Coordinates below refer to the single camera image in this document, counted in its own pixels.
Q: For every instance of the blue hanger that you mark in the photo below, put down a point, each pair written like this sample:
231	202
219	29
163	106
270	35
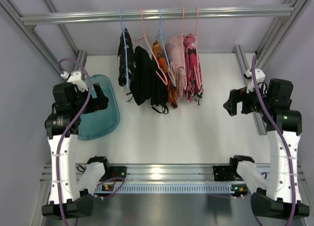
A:
164	51
125	48

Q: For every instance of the orange camouflage trousers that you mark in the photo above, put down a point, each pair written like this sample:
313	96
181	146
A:
172	85

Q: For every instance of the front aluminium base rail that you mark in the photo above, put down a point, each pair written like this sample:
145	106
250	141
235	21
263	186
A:
177	178

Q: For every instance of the left aluminium frame beam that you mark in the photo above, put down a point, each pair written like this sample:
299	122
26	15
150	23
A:
31	34

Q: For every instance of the right aluminium frame beam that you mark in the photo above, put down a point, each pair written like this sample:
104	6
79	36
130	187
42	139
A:
278	31

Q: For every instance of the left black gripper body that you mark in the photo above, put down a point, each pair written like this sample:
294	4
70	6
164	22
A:
89	101

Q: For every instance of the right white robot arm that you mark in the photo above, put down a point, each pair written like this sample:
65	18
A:
278	197

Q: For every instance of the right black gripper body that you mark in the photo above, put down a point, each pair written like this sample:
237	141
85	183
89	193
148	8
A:
240	101

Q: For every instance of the black white patterned trousers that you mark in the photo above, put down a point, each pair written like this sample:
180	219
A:
121	58

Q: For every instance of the aluminium hanging rail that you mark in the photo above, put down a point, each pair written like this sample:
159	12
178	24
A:
280	10

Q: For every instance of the teal plastic bin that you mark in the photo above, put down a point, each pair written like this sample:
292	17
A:
100	123

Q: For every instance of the aluminium frame beam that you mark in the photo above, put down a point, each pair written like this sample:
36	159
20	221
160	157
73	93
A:
278	31
31	34

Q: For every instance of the left aluminium floor extrusion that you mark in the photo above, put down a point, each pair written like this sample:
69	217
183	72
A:
82	57

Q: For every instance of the plain black trousers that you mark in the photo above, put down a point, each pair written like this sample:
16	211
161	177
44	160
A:
146	84

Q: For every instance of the pink camouflage trousers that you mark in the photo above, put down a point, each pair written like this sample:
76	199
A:
194	88

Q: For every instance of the light pink trousers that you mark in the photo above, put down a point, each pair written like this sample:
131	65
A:
182	83

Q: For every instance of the aluminium floor extrusion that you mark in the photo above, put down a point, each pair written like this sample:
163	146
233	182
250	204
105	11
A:
244	66
82	57

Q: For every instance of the right aluminium floor extrusion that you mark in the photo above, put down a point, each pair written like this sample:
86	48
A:
244	66

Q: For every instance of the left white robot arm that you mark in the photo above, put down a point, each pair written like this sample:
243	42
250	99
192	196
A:
71	197

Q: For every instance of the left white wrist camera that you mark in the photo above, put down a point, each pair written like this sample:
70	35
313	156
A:
75	78

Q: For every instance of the pink hanger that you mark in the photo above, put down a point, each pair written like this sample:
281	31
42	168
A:
197	51
162	76
182	39

